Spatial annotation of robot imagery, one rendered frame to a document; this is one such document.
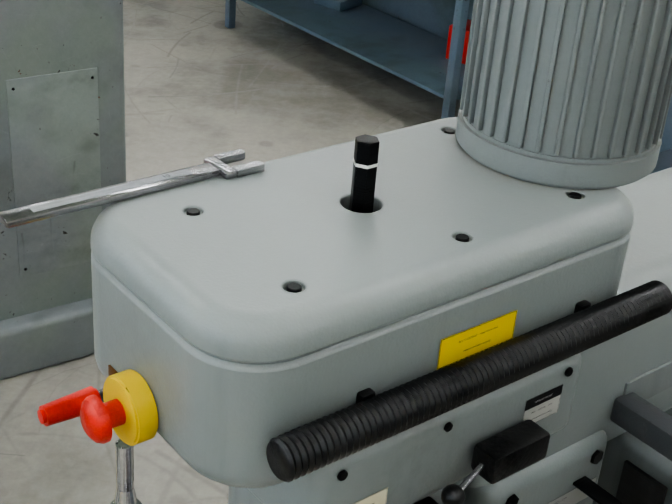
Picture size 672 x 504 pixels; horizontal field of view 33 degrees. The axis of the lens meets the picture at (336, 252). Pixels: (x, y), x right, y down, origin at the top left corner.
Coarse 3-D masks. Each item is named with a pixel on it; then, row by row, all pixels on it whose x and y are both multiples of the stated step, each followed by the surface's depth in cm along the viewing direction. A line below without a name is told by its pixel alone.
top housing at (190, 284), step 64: (448, 128) 116; (192, 192) 98; (256, 192) 99; (320, 192) 100; (384, 192) 101; (448, 192) 102; (512, 192) 103; (576, 192) 104; (128, 256) 89; (192, 256) 89; (256, 256) 89; (320, 256) 90; (384, 256) 91; (448, 256) 92; (512, 256) 95; (576, 256) 101; (128, 320) 91; (192, 320) 83; (256, 320) 82; (320, 320) 83; (384, 320) 87; (448, 320) 92; (512, 320) 98; (192, 384) 85; (256, 384) 83; (320, 384) 86; (384, 384) 91; (192, 448) 88; (256, 448) 86
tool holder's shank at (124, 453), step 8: (120, 440) 155; (120, 448) 153; (128, 448) 154; (120, 456) 154; (128, 456) 154; (120, 464) 155; (128, 464) 155; (120, 472) 155; (128, 472) 156; (120, 480) 156; (128, 480) 156; (120, 488) 157; (128, 488) 157; (120, 496) 157; (128, 496) 157
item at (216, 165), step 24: (192, 168) 101; (216, 168) 101; (240, 168) 102; (264, 168) 103; (96, 192) 95; (120, 192) 96; (144, 192) 97; (0, 216) 91; (24, 216) 91; (48, 216) 92
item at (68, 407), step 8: (80, 392) 102; (88, 392) 102; (96, 392) 102; (56, 400) 101; (64, 400) 101; (72, 400) 101; (80, 400) 101; (40, 408) 100; (48, 408) 100; (56, 408) 100; (64, 408) 100; (72, 408) 101; (80, 408) 101; (40, 416) 100; (48, 416) 99; (56, 416) 100; (64, 416) 100; (72, 416) 101; (48, 424) 100
